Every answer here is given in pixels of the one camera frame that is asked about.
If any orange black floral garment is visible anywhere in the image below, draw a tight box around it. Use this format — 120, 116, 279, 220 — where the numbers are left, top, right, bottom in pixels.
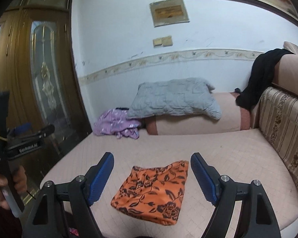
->
111, 161, 189, 226

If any person's left hand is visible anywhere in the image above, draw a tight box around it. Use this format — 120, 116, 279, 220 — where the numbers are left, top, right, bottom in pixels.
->
0, 165, 27, 210

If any pink quilted mattress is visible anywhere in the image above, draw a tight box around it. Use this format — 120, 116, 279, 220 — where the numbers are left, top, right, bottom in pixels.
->
45, 129, 298, 237

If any wooden glass panel door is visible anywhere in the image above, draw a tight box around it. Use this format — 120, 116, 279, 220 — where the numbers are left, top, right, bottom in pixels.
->
0, 0, 91, 202

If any pink bolster cushion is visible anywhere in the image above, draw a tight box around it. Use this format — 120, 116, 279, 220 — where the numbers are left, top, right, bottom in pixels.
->
144, 92, 253, 135

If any striped sofa backrest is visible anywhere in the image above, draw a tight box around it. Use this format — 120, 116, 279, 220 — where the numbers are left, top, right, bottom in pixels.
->
259, 54, 298, 191

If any purple floral garment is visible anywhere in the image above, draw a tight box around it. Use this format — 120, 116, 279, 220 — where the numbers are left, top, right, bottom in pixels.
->
92, 108, 142, 140

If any grey quilted pillow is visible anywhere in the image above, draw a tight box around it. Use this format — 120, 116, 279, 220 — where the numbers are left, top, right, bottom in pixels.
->
127, 77, 222, 120

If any black cloth on backrest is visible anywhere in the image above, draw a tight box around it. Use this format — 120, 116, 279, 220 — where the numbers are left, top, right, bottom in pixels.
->
235, 48, 293, 111

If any beige wall switch plate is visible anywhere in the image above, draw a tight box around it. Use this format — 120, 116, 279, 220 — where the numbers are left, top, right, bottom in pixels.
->
153, 38, 163, 47

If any small framed wall picture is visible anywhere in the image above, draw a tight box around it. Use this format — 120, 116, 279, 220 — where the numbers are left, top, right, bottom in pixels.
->
150, 0, 189, 27

